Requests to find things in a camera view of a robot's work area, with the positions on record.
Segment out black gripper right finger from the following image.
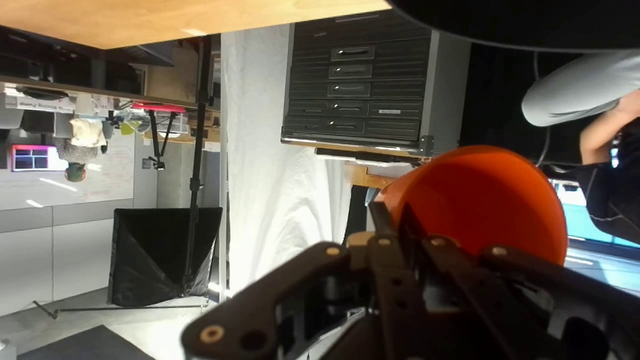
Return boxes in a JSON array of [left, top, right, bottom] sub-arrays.
[[398, 205, 640, 360]]

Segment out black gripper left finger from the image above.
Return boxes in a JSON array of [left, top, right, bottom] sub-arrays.
[[179, 198, 429, 360]]

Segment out orange plastic cup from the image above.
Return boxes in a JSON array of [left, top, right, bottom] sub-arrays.
[[376, 144, 571, 268]]

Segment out black bowl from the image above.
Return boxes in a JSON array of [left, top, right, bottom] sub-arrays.
[[389, 0, 640, 54]]

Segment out blue flat pad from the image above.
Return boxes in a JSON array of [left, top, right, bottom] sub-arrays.
[[552, 177, 640, 295]]

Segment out white curtain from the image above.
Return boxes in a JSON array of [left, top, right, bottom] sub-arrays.
[[219, 25, 356, 298]]

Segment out black softbox light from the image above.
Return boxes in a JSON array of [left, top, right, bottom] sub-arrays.
[[107, 205, 226, 308]]

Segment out flat grey keyboard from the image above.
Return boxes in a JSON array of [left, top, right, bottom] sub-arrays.
[[314, 142, 429, 166]]

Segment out black light stand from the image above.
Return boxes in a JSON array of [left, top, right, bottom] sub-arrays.
[[184, 35, 217, 215]]

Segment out seated man black shirt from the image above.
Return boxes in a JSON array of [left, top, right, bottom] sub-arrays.
[[519, 48, 640, 241]]

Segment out grey drawer cabinet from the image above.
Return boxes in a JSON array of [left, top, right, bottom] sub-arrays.
[[280, 7, 472, 162]]

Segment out cluttered wooden desk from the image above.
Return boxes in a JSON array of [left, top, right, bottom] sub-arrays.
[[0, 77, 202, 116]]

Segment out purple lit box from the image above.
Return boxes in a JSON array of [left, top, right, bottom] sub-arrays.
[[9, 142, 53, 172]]

